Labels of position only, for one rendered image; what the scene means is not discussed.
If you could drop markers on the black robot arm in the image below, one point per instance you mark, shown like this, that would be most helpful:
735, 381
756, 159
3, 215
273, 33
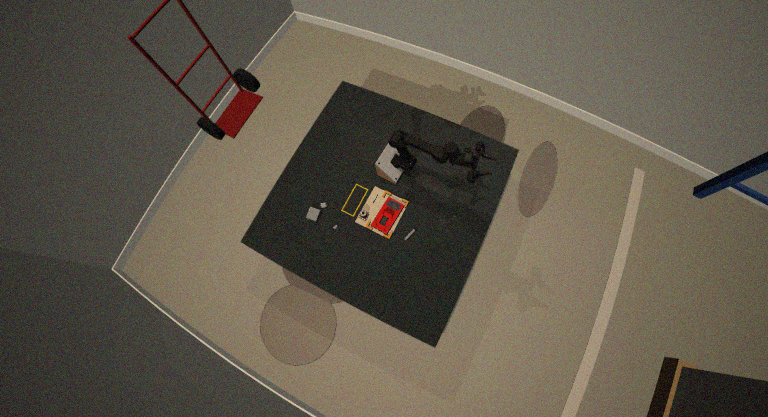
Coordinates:
406, 161

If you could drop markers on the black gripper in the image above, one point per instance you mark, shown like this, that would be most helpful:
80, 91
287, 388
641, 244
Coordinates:
480, 148

